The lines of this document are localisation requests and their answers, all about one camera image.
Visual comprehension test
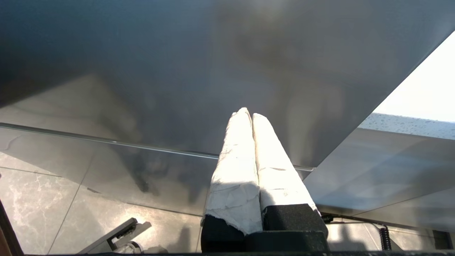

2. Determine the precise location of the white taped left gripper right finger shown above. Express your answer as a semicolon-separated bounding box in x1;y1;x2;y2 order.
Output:
252;113;329;234

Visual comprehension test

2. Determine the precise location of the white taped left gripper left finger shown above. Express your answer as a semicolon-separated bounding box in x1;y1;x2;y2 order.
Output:
201;107;264;253

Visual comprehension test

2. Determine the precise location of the grey cabinet front panel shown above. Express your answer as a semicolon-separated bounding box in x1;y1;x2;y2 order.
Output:
304;128;455;233

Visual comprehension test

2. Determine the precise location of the grey steel appliance front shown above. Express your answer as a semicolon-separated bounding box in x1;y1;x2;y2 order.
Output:
0;0;455;217

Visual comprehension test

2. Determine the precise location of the white tall side panel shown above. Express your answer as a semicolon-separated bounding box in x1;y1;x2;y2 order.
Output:
375;31;455;123

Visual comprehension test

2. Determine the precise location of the small black box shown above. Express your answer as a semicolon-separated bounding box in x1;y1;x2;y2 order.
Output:
432;230;454;250

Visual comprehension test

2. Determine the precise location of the dark brown slanted bar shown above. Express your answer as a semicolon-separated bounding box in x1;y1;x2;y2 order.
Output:
0;197;25;256

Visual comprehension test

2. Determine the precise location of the black coiled cable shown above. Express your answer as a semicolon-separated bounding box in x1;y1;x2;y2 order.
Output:
379;225;392;251

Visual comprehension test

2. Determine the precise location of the grey metal bracket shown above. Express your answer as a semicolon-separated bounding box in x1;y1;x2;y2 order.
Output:
78;218;152;255

